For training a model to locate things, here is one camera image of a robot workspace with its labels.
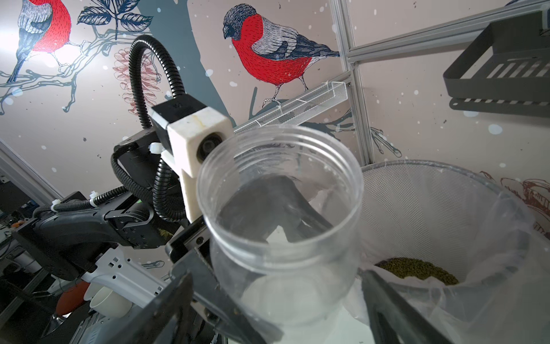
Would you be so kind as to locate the green mung beans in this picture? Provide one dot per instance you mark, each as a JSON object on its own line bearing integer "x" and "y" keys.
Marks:
{"x": 408, "y": 267}

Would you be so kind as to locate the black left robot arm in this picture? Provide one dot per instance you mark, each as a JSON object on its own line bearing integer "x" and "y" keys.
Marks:
{"x": 134, "y": 239}

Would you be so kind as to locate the black wall basket shelf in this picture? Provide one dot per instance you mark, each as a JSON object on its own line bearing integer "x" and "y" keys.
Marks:
{"x": 505, "y": 69}

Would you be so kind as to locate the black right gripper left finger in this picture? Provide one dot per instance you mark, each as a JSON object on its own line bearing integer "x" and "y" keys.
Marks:
{"x": 171, "y": 306}

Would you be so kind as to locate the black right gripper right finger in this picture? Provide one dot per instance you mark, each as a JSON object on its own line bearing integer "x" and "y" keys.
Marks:
{"x": 392, "y": 319}

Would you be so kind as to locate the orange funnel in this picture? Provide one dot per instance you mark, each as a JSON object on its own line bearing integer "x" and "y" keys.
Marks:
{"x": 72, "y": 299}

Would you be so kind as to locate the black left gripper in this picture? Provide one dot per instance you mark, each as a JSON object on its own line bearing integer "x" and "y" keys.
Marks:
{"x": 254, "y": 212}

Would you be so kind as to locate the jar with red lid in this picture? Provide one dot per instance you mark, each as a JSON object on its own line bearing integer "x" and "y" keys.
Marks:
{"x": 282, "y": 283}

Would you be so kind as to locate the metal mesh trash bin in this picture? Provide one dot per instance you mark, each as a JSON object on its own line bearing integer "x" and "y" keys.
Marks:
{"x": 451, "y": 217}

